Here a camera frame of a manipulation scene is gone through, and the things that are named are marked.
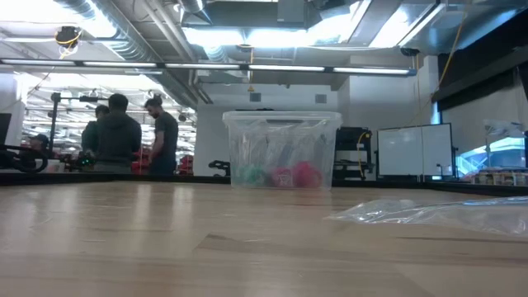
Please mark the black dome security camera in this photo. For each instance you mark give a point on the black dome security camera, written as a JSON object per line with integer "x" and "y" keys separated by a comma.
{"x": 410, "y": 52}

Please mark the pink bandage roll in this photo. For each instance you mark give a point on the pink bandage roll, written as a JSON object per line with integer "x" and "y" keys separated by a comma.
{"x": 282, "y": 178}

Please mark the black background gantry frame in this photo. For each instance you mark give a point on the black background gantry frame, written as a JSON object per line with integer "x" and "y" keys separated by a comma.
{"x": 88, "y": 99}

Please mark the person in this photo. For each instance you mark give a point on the person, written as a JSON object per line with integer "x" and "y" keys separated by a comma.
{"x": 166, "y": 140}
{"x": 91, "y": 134}
{"x": 119, "y": 136}
{"x": 39, "y": 142}

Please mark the black equipment cart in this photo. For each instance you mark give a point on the black equipment cart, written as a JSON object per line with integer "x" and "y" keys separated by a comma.
{"x": 350, "y": 140}

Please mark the white rolling whiteboard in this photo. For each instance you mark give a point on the white rolling whiteboard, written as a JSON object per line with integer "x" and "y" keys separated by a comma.
{"x": 412, "y": 150}

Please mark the black background chair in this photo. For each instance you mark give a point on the black background chair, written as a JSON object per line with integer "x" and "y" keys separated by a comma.
{"x": 218, "y": 166}

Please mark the clear plastic storage box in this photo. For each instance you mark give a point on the clear plastic storage box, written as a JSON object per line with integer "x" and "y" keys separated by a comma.
{"x": 282, "y": 140}

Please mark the black curved equipment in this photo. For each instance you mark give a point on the black curved equipment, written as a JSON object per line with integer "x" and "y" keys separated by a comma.
{"x": 29, "y": 158}

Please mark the shelf of small items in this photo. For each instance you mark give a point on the shelf of small items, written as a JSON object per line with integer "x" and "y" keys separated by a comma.
{"x": 499, "y": 177}

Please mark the clear plastic bag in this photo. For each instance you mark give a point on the clear plastic bag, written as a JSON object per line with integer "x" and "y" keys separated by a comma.
{"x": 433, "y": 214}

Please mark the red bandage roll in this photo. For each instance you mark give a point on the red bandage roll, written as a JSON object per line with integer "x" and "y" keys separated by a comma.
{"x": 307, "y": 175}

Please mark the overhead LED light bar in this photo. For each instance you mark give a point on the overhead LED light bar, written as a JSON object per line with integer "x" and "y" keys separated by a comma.
{"x": 206, "y": 66}

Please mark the white plastic bin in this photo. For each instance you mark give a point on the white plastic bin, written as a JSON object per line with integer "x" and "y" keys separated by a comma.
{"x": 53, "y": 167}

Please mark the grey wall vent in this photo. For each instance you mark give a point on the grey wall vent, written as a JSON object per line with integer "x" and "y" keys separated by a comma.
{"x": 255, "y": 97}
{"x": 321, "y": 98}

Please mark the teal bandage roll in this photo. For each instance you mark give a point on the teal bandage roll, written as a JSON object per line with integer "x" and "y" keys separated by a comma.
{"x": 252, "y": 175}

